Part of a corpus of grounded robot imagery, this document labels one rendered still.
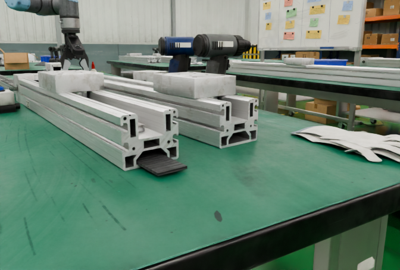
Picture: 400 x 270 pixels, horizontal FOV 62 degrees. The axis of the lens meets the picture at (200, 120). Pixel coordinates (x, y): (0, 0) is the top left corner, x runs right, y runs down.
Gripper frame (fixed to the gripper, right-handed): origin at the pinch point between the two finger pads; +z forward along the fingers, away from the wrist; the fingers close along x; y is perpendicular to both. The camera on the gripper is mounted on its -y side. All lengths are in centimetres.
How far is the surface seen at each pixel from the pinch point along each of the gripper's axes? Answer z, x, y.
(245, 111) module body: 0, -2, -96
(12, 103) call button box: 3.3, 28.9, -33.3
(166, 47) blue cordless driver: -12, -12, -52
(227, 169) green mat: 6, 11, -106
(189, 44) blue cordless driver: -13, -18, -56
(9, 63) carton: -1, -5, 207
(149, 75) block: -2.2, -18.8, -28.1
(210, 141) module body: 6, 5, -95
